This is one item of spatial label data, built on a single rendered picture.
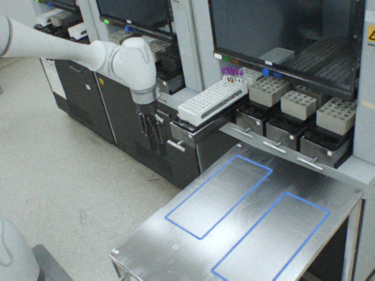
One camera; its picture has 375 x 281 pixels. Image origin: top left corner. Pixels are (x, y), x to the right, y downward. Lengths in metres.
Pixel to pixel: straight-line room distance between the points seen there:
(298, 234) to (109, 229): 1.46
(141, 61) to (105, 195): 1.45
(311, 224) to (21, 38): 0.88
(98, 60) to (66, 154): 1.77
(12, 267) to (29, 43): 0.58
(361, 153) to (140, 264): 0.82
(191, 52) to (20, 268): 1.12
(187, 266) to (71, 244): 1.40
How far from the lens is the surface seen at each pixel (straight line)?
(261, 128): 1.62
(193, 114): 1.58
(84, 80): 2.78
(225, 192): 1.30
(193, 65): 1.91
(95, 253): 2.37
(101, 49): 1.44
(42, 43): 1.15
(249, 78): 1.76
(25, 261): 1.27
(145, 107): 1.44
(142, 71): 1.36
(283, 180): 1.33
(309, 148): 1.51
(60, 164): 3.07
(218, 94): 1.68
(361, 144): 1.51
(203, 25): 1.75
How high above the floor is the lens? 1.71
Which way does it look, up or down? 36 degrees down
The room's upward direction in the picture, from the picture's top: 11 degrees counter-clockwise
